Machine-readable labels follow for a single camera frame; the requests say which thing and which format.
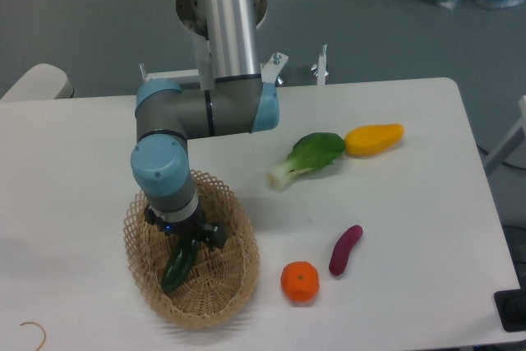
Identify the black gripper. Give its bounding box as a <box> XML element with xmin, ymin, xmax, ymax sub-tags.
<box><xmin>143</xmin><ymin>205</ymin><xmax>227</xmax><ymax>251</ymax></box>

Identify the green cucumber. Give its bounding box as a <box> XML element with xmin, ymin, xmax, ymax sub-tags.
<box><xmin>161</xmin><ymin>235</ymin><xmax>201</xmax><ymax>293</ymax></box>

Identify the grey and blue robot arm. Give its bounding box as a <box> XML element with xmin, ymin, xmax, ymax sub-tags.
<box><xmin>131</xmin><ymin>0</ymin><xmax>279</xmax><ymax>248</ymax></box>

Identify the woven wicker basket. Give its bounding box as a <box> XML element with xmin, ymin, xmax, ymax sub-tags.
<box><xmin>123</xmin><ymin>170</ymin><xmax>260</xmax><ymax>329</ymax></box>

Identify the orange tangerine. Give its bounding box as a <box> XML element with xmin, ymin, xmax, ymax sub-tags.
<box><xmin>280</xmin><ymin>261</ymin><xmax>320</xmax><ymax>303</ymax></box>

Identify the purple sweet potato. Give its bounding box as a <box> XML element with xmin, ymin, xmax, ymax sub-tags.
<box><xmin>329</xmin><ymin>224</ymin><xmax>363</xmax><ymax>276</ymax></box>

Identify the green bok choy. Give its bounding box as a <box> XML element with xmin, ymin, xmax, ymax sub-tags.
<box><xmin>266</xmin><ymin>132</ymin><xmax>345</xmax><ymax>190</ymax></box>

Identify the yellow mango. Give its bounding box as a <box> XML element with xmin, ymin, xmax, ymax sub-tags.
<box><xmin>344</xmin><ymin>123</ymin><xmax>405</xmax><ymax>157</ymax></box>

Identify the tan rubber band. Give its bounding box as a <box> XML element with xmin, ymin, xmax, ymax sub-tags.
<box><xmin>19</xmin><ymin>321</ymin><xmax>48</xmax><ymax>349</ymax></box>

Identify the white chair armrest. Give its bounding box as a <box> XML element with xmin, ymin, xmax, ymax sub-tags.
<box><xmin>1</xmin><ymin>63</ymin><xmax>75</xmax><ymax>103</ymax></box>

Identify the black box at table edge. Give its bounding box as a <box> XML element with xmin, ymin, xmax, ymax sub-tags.
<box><xmin>494</xmin><ymin>289</ymin><xmax>525</xmax><ymax>333</ymax></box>

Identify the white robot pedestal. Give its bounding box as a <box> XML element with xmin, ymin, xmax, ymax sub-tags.
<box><xmin>138</xmin><ymin>0</ymin><xmax>332</xmax><ymax>95</ymax></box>

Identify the white metal frame leg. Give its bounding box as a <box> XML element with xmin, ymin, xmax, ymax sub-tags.
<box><xmin>482</xmin><ymin>96</ymin><xmax>525</xmax><ymax>176</ymax></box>

